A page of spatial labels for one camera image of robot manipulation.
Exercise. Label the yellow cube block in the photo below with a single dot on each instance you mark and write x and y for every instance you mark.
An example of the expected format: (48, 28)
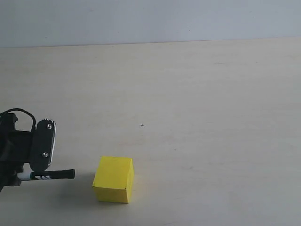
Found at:
(113, 179)

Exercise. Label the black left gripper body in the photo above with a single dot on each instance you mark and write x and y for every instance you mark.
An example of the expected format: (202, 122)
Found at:
(14, 150)

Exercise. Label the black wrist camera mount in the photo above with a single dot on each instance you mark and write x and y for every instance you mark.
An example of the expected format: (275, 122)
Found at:
(43, 143)

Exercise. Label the black and white marker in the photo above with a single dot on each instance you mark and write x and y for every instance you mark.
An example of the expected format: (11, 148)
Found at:
(47, 175)

